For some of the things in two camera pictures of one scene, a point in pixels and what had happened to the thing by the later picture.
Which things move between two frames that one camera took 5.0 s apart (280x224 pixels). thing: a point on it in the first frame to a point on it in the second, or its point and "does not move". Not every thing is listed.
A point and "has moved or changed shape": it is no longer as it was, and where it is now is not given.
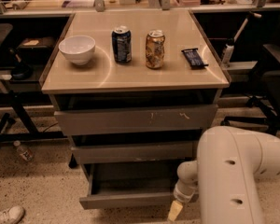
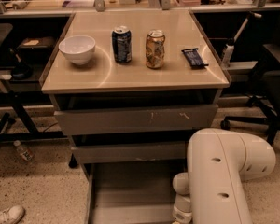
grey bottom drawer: [131, 185] has moved or changed shape
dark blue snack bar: [193, 57] does not move
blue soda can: [122, 44] does not move
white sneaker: [12, 216] does not move
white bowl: [78, 49] does not move
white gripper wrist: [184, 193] to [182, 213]
